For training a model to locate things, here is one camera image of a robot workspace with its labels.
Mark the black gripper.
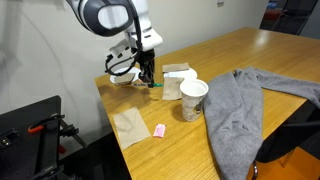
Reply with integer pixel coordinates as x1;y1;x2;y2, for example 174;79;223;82
137;48;157;88

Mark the grey pen with green cap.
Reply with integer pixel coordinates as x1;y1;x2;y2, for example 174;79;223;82
132;82;164;89

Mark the white paper cup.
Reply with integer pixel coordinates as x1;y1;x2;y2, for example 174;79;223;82
179;78;210;123

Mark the white paper napkin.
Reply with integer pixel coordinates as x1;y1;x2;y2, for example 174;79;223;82
163;71;188;80

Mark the small pink packet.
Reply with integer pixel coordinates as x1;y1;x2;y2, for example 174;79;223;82
152;123;167;139

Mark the grey sweater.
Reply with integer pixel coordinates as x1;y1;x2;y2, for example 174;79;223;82
202;66;320;180

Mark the black office chair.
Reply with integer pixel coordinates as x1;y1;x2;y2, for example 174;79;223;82
271;0;319;36
251;99;320;180

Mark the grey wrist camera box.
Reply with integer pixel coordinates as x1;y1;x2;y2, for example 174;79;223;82
105;39;133;61

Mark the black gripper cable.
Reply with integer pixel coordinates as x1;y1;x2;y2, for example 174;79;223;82
104;1;143;77

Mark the black clamp with orange handle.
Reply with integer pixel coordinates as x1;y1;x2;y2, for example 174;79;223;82
27;113;66;134
56;119;88;154

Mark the black robot mount table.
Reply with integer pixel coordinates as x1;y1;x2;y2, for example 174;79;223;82
0;95;64;180

